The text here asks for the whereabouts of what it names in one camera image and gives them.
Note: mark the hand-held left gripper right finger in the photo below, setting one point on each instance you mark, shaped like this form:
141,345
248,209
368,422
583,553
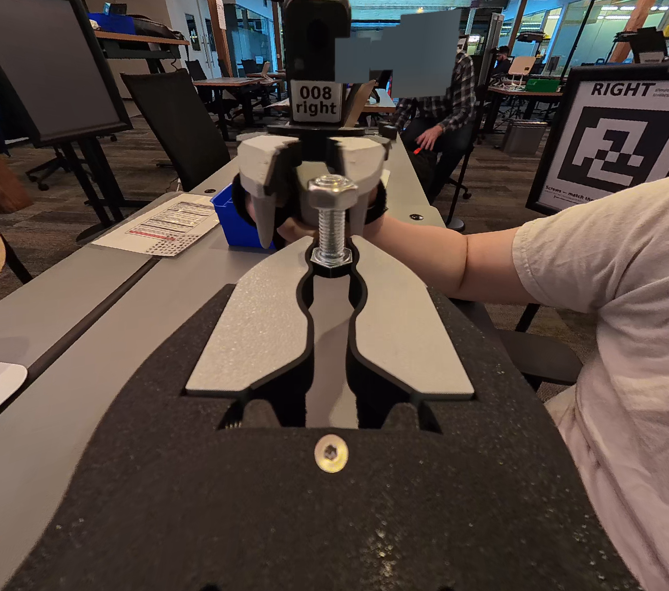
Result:
407,335

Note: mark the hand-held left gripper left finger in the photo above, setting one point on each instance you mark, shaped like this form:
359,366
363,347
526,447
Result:
256,330

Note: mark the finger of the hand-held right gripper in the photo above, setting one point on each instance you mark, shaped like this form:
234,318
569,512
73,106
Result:
366,162
256,162

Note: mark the silver hex nut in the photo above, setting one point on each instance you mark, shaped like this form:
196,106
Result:
324,196

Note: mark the blue plastic bin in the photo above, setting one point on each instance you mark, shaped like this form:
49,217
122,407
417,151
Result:
230,220

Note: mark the silver hex bolt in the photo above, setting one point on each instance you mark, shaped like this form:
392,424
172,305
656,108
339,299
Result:
330,236

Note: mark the person's right forearm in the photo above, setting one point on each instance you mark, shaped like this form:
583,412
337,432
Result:
449,256

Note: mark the person's right hand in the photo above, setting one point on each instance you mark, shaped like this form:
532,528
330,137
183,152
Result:
295,234

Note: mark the wooden top desk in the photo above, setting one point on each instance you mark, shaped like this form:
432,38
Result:
235,82
528,92

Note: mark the black office chair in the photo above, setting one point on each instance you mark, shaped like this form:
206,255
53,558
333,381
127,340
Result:
177,131

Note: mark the printed paper sheet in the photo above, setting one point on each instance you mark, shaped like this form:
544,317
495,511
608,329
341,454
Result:
162,225

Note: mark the black chair seat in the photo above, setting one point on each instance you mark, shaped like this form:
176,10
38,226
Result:
543,356

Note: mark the black bag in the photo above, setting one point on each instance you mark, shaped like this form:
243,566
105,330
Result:
157,28

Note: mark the grey metal trash bin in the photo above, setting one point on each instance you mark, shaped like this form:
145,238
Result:
525,137

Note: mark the black easel stand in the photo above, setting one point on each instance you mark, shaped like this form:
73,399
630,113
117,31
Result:
94,173

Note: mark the wooden shelf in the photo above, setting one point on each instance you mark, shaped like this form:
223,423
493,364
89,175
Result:
141,41

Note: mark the tan board stand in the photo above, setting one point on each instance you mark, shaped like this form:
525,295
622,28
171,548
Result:
521,66

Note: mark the green bin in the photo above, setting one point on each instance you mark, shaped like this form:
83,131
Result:
542,85

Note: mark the blue storage box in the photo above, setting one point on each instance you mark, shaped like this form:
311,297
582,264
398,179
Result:
111,24

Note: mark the black framed board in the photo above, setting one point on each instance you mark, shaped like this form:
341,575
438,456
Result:
57,63

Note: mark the brown wooden object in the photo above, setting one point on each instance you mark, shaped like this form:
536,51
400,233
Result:
13,183

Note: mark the framed marker poster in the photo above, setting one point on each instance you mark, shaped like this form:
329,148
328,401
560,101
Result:
611,147

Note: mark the white flat object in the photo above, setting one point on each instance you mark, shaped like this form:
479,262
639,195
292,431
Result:
9,382

